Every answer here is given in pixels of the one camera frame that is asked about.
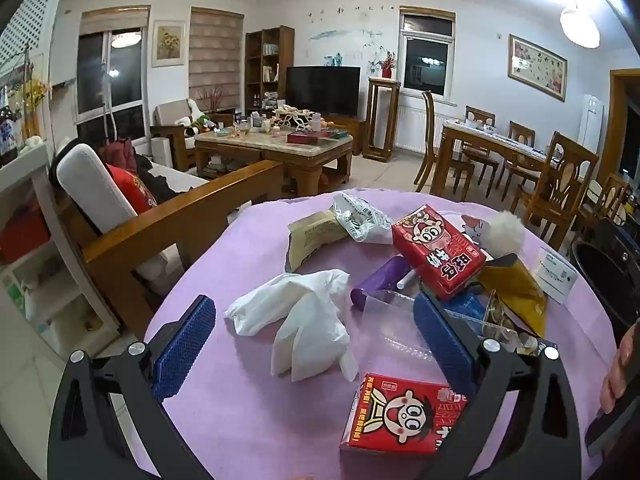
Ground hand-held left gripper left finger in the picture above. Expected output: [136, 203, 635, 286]
[47, 295, 218, 480]

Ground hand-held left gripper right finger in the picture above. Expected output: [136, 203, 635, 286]
[410, 291, 598, 480]

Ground white fluffy cat toy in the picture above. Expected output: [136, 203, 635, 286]
[460, 210, 528, 263]

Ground white tissue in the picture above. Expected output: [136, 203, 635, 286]
[224, 269, 360, 383]

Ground black trash bin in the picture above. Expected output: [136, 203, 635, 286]
[570, 237, 640, 333]

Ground person's right hand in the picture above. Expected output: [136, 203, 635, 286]
[599, 320, 640, 413]

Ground blue packet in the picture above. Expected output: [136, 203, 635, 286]
[442, 290, 488, 321]

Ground clear plastic bag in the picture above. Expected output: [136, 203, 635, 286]
[357, 290, 481, 391]

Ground clear plastic box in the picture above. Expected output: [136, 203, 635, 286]
[482, 290, 541, 356]

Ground purple tablecloth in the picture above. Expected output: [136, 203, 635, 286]
[142, 187, 618, 480]

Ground gold foil packet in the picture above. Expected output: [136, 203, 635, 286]
[477, 255, 548, 338]

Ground red cartoon milk carton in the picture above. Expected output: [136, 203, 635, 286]
[339, 372, 471, 456]
[391, 204, 487, 302]

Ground purple tube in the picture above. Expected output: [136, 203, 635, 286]
[350, 255, 415, 311]

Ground white printed card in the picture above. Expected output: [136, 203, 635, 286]
[532, 247, 581, 306]

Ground wooden sofa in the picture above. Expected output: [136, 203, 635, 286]
[50, 137, 286, 341]

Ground white shelf unit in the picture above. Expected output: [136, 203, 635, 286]
[0, 150, 121, 361]

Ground white printed plastic wrapper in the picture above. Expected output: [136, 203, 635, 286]
[331, 192, 395, 245]

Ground beige paper packet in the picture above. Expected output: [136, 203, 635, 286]
[285, 210, 351, 273]

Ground red cushion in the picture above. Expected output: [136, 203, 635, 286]
[105, 162, 158, 216]

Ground dark clothing pile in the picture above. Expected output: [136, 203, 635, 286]
[132, 152, 195, 206]

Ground wooden dining chair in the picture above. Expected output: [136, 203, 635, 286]
[462, 106, 501, 186]
[500, 121, 537, 191]
[510, 132, 600, 251]
[414, 91, 476, 201]
[570, 174, 632, 241]

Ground wooden dining table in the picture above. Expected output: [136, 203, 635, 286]
[431, 120, 561, 201]

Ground white radiator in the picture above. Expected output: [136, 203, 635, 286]
[395, 105, 463, 153]

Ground wooden coffee table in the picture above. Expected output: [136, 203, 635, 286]
[194, 127, 354, 196]

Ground wooden television stand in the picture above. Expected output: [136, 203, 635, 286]
[320, 115, 368, 156]

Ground white cushioned armchair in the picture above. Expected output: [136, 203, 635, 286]
[150, 99, 236, 171]

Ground white standing air conditioner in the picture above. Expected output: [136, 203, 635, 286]
[577, 94, 605, 153]

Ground wooden plant stand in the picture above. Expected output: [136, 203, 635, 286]
[362, 76, 402, 163]

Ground large balcony window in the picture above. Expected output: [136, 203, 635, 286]
[76, 6, 151, 146]

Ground black television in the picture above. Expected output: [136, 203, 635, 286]
[286, 66, 362, 117]

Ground small wooden-framed window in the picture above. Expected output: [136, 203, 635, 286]
[399, 6, 457, 101]

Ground red flower vase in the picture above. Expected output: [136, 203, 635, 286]
[375, 50, 397, 79]

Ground wide framed painting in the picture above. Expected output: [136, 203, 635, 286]
[507, 34, 568, 103]

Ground striped roller blind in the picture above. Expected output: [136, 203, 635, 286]
[189, 7, 246, 96]

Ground yellow flowers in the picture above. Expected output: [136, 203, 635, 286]
[15, 50, 53, 111]

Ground framed sunflower painting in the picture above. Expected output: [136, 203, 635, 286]
[151, 20, 186, 68]

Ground wooden bookshelf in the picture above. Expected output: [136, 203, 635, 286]
[245, 26, 296, 113]

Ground round ceiling lamp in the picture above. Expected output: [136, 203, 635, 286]
[559, 2, 601, 50]

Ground white lattice screen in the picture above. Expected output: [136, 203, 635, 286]
[0, 0, 71, 91]

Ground wooden door frame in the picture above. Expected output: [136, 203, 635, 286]
[597, 69, 640, 186]

